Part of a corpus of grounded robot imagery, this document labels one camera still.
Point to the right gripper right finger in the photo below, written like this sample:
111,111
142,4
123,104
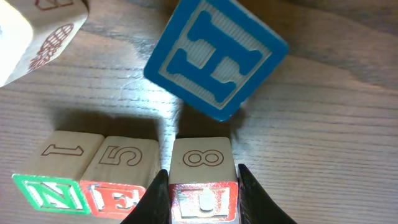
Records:
255,205

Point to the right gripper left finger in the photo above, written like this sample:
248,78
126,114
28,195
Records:
154,207

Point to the red E block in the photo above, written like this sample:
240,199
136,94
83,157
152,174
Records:
119,175

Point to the red U block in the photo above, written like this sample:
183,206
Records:
203,183

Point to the green N block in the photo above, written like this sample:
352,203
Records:
49,180

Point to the blue H block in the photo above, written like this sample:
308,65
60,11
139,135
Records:
213,54

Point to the yellow tilted O block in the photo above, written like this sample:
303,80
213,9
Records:
34,32

